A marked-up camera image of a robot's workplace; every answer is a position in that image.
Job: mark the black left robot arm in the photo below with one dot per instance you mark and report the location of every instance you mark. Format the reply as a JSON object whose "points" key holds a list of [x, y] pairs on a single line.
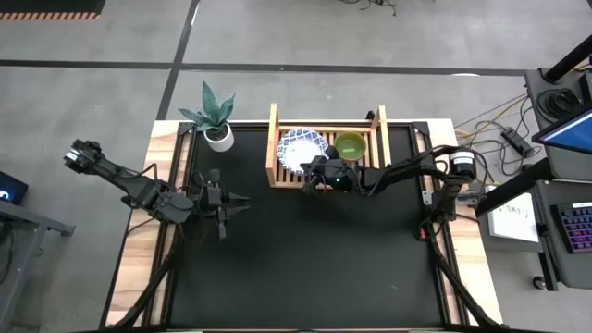
{"points": [[139, 189]]}

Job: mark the green plastic bowl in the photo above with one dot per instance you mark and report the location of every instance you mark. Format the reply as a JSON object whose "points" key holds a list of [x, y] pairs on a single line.
{"points": [[342, 143]]}

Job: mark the black mat with hazard stripes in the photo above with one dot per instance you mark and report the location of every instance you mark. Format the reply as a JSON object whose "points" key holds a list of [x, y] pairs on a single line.
{"points": [[46, 5]]}

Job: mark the wooden slatted dish shelf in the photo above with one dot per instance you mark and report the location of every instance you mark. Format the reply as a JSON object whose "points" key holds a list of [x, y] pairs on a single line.
{"points": [[273, 152]]}

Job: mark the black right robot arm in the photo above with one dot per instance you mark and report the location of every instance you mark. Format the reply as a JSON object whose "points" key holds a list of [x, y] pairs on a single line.
{"points": [[407, 168]]}

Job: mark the computer monitor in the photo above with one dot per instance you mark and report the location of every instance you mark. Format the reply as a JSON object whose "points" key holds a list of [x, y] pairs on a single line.
{"points": [[571, 134]]}

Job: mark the black round pole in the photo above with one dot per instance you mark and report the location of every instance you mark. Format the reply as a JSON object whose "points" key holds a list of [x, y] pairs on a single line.
{"points": [[569, 60]]}

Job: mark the black device with blue light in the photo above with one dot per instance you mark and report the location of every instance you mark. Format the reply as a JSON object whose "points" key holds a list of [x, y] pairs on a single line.
{"points": [[14, 187]]}

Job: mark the black diagonal beam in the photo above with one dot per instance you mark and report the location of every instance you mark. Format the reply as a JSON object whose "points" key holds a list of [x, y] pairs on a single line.
{"points": [[513, 187]]}

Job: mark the black table mat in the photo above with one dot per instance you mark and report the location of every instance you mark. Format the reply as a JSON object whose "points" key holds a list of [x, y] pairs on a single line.
{"points": [[324, 254]]}

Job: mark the black caster wheel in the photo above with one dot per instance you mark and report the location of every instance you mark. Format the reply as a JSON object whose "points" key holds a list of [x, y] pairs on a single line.
{"points": [[539, 283]]}

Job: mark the grey metal side table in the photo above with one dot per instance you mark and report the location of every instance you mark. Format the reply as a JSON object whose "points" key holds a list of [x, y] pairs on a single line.
{"points": [[28, 219]]}

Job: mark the white paper sign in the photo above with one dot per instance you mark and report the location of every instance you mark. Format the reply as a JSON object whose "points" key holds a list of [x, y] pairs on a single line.
{"points": [[511, 226]]}

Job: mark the grey metal bracket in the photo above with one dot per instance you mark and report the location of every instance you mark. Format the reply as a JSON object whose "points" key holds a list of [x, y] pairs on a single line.
{"points": [[427, 197]]}

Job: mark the blue patterned paper bowl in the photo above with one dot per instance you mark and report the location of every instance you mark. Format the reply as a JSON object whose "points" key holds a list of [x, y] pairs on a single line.
{"points": [[298, 150]]}

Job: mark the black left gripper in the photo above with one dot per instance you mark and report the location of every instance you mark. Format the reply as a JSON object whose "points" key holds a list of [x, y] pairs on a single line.
{"points": [[215, 203]]}

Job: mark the backlit black keyboard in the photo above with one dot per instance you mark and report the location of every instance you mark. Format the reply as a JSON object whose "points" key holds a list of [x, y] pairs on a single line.
{"points": [[575, 229]]}

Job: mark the snake plant in white pot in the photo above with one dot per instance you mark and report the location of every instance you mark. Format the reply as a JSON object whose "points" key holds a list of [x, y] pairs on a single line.
{"points": [[219, 139]]}

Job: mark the black power strip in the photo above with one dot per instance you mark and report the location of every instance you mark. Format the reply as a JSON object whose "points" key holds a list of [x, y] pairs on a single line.
{"points": [[515, 141]]}

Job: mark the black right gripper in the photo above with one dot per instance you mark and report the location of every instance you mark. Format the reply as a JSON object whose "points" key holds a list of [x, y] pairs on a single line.
{"points": [[337, 176]]}

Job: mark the grey equipment cart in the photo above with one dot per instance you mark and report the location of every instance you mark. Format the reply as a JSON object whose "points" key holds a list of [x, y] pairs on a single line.
{"points": [[536, 92]]}

